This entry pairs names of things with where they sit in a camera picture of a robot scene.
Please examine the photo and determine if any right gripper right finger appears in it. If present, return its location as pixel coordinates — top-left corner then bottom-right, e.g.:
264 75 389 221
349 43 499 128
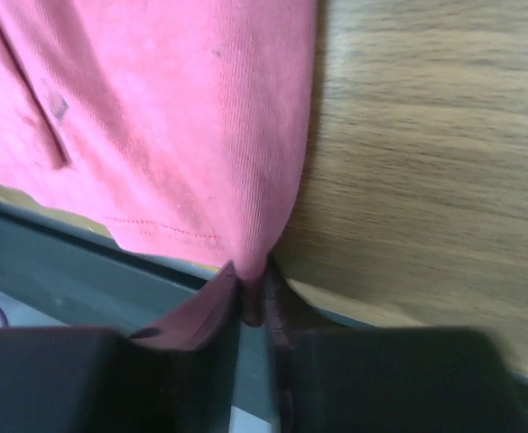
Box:
263 263 528 432

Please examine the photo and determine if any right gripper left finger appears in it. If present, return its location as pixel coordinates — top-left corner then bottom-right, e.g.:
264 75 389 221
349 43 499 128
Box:
0 265 239 432

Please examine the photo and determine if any dusty rose t shirt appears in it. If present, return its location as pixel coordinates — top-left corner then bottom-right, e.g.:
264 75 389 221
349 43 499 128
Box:
0 1 318 325

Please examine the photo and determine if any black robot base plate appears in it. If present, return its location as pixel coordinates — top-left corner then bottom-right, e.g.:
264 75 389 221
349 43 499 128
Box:
0 193 528 433

